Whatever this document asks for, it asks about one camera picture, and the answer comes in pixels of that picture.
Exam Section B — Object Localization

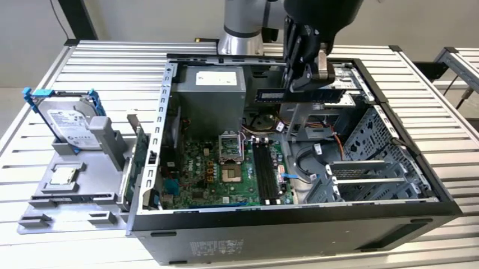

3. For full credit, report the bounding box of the black metal post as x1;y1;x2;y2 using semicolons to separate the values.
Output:
57;0;99;47

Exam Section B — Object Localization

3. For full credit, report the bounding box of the silver CPU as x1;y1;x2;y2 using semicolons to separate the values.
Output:
51;166;82;185

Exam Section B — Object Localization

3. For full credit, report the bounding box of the yellow black wire bundle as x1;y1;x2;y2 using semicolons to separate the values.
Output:
241;123;281;135

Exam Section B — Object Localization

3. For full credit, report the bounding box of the grey parts rack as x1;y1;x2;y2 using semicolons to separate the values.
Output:
16;116;133;236

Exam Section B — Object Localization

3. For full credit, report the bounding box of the grey metal drive bay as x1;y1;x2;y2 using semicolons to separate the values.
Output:
279;63;375;141

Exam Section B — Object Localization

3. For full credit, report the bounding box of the perforated metal disk bay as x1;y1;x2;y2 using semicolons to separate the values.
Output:
305;105;441;204

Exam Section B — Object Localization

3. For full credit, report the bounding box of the blue expansion slot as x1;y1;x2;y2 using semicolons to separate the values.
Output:
189;202;250;210

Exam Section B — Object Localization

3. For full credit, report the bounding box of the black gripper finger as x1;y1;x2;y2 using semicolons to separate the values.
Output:
294;25;337;94
282;16;303;94

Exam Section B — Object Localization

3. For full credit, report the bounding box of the black data wire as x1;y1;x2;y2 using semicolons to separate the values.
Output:
294;142;323;183

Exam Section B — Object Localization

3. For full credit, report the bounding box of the metal socket cover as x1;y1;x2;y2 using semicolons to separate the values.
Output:
218;131;245;165

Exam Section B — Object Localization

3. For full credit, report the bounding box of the black round speaker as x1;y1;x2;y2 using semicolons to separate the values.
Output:
250;113;281;133

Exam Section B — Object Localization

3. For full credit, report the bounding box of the black RAM slot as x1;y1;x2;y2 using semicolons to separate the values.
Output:
253;136;274;207
263;136;285;207

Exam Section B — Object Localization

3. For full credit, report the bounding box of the orange data wire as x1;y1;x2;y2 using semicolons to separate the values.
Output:
334;133;346;162

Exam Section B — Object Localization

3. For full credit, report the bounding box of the hard disk in blue carrier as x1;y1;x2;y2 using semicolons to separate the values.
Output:
22;87;106;155

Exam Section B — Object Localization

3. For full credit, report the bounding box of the thin wire locking lever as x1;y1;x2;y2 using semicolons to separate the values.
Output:
241;131;249;166

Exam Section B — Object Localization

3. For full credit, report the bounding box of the CPU socket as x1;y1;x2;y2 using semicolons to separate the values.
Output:
221;164;245;183

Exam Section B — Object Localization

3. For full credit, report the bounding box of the grey power supply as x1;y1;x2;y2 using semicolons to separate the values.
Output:
175;66;249;138

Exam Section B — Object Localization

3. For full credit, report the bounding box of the black PC case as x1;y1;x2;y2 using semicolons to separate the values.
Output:
126;53;463;266

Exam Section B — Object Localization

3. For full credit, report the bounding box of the green motherboard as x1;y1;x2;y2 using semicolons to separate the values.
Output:
159;133;297;210

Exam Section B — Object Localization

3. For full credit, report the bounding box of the green graphics card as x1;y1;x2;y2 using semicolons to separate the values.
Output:
122;112;151;212

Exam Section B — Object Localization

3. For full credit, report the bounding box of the black case fan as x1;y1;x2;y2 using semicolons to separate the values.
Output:
163;105;186;162

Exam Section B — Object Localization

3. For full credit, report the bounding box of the metal slat side table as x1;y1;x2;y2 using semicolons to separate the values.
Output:
434;47;479;93

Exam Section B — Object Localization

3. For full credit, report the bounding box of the multicolour power wire bundle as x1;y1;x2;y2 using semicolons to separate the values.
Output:
275;112;337;134

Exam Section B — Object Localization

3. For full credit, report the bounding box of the dark RAM stick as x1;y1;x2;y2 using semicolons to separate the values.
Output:
33;195;114;203
255;89;346;104

